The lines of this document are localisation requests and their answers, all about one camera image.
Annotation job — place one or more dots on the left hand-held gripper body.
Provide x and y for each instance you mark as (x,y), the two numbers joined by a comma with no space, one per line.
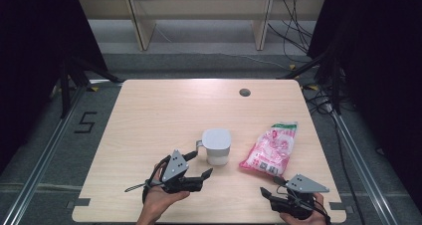
(175,167)

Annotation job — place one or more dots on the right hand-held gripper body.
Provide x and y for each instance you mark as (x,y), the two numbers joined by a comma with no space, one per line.
(303,184)

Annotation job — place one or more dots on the glass jar with grey lid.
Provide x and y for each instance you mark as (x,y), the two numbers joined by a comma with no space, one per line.
(217,142)

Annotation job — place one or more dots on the pink printed plastic bag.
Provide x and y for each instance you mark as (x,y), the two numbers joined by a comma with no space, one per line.
(270,150)

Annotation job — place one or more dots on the person's left hand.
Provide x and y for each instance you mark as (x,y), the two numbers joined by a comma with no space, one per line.
(159,200)

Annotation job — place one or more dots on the person's right hand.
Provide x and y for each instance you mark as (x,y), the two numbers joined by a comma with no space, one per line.
(307,221)

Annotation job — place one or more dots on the yellow tape piece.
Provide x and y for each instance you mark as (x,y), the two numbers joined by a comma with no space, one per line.
(292,67)
(312,87)
(94,89)

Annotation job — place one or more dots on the black metal stand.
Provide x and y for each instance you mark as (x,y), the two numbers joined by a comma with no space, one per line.
(64,92)
(336,85)

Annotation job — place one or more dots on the light wooden shelf unit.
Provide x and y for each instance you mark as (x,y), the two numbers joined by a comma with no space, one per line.
(142,32)

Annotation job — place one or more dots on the black curtain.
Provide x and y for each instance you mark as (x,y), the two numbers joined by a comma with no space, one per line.
(381,69)
(30,52)

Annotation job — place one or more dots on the aluminium floor rail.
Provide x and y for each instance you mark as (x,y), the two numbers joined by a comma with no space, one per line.
(40,167)
(361,172)

